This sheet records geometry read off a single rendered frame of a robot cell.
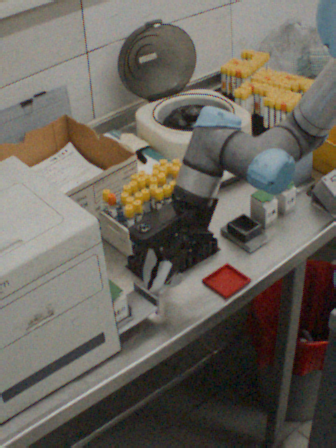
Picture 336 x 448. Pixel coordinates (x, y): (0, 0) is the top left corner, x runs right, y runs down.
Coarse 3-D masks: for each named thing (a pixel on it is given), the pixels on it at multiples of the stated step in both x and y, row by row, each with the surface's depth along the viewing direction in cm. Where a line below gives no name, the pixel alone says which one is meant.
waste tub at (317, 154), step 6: (330, 132) 163; (330, 138) 164; (324, 144) 154; (330, 144) 152; (318, 150) 156; (324, 150) 155; (330, 150) 153; (318, 156) 157; (324, 156) 156; (330, 156) 154; (312, 162) 160; (318, 162) 158; (324, 162) 156; (330, 162) 155; (318, 168) 159; (324, 168) 157; (330, 168) 156; (324, 174) 158
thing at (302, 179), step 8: (304, 160) 151; (312, 160) 154; (296, 168) 150; (304, 168) 153; (296, 176) 151; (304, 176) 154; (296, 184) 153; (304, 184) 154; (312, 184) 155; (296, 192) 152
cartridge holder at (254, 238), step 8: (240, 216) 142; (248, 216) 142; (232, 224) 141; (240, 224) 143; (248, 224) 142; (256, 224) 140; (224, 232) 142; (232, 232) 140; (240, 232) 138; (248, 232) 138; (256, 232) 139; (232, 240) 141; (240, 240) 139; (248, 240) 139; (256, 240) 139; (264, 240) 139; (248, 248) 138
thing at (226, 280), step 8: (224, 264) 135; (216, 272) 133; (224, 272) 134; (232, 272) 134; (240, 272) 132; (208, 280) 132; (216, 280) 132; (224, 280) 132; (232, 280) 132; (240, 280) 132; (248, 280) 131; (216, 288) 129; (224, 288) 130; (232, 288) 130; (240, 288) 130; (224, 296) 128
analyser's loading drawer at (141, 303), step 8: (136, 288) 125; (144, 288) 123; (128, 296) 124; (136, 296) 124; (144, 296) 124; (152, 296) 121; (128, 304) 118; (136, 304) 123; (144, 304) 123; (152, 304) 122; (136, 312) 121; (144, 312) 121; (152, 312) 121; (160, 312) 123; (128, 320) 119; (136, 320) 120; (120, 328) 118
